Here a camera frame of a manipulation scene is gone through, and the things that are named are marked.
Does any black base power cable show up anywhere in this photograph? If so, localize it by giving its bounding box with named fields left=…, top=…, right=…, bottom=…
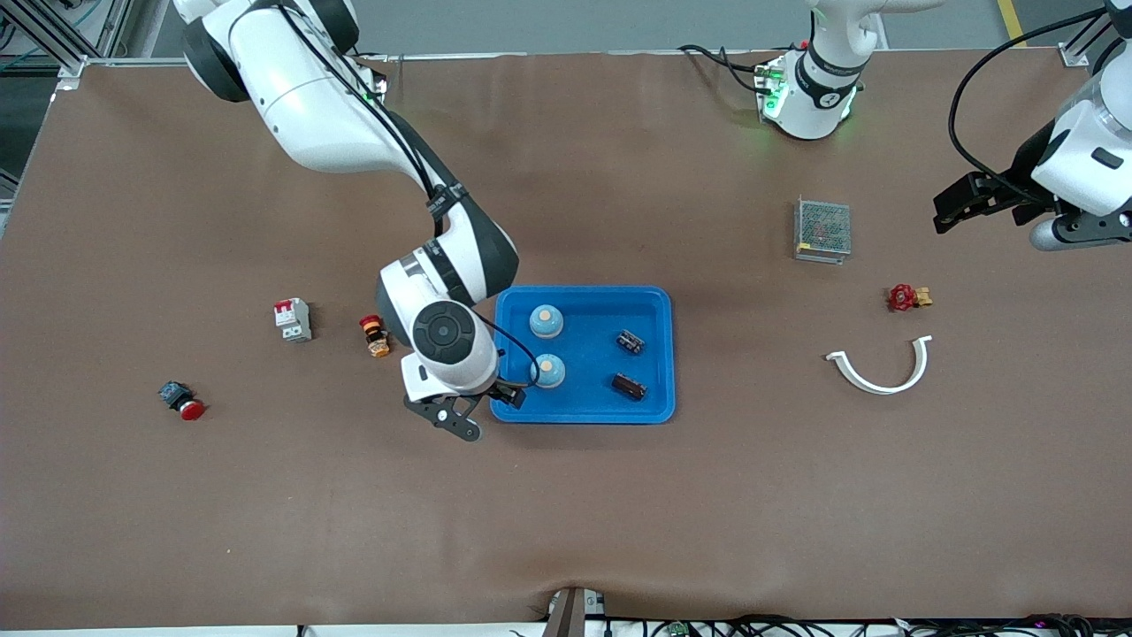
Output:
left=677, top=42, right=770, bottom=96

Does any perforated metal power supply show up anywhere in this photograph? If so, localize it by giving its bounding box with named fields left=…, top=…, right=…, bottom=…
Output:
left=793, top=196, right=853, bottom=265

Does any metal bracket at table edge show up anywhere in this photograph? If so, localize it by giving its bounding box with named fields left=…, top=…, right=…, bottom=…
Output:
left=541, top=587, right=607, bottom=637

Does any white circuit breaker red switch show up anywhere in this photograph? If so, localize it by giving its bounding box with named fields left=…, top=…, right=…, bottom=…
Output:
left=273, top=298, right=313, bottom=344

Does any white half-round pipe clamp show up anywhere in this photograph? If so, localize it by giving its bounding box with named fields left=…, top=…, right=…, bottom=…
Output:
left=825, top=334, right=934, bottom=395

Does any blue plastic tray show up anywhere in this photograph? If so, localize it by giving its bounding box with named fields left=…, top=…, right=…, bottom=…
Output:
left=490, top=286, right=677, bottom=426

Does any silver table edge rail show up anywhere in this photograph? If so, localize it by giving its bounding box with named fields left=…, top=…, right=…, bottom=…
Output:
left=84, top=53, right=797, bottom=65

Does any aluminium frame post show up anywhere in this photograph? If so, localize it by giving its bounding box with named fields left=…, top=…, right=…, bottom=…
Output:
left=1059, top=0, right=1132, bottom=69
left=0, top=0, right=134, bottom=89

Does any red mushroom push button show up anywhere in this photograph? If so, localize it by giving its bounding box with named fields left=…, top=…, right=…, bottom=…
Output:
left=158, top=380, right=208, bottom=422

